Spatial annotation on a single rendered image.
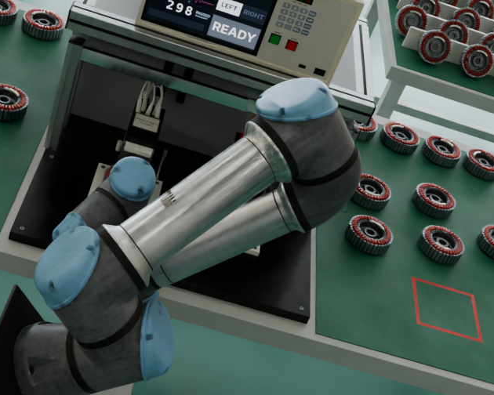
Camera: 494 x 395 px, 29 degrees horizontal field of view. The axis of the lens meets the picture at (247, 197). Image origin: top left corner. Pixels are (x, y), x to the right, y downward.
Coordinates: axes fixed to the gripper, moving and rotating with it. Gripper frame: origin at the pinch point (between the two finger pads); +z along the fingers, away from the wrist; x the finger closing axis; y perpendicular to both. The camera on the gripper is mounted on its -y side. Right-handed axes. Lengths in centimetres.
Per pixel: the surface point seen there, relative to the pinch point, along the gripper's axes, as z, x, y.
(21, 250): 7.3, -16.6, 6.4
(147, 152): 9.1, 2.0, -23.2
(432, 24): 86, 88, -140
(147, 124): 7.9, 0.3, -29.2
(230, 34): -10.1, 11.3, -46.1
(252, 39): -10, 16, -46
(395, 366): 7, 64, 9
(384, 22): 92, 72, -139
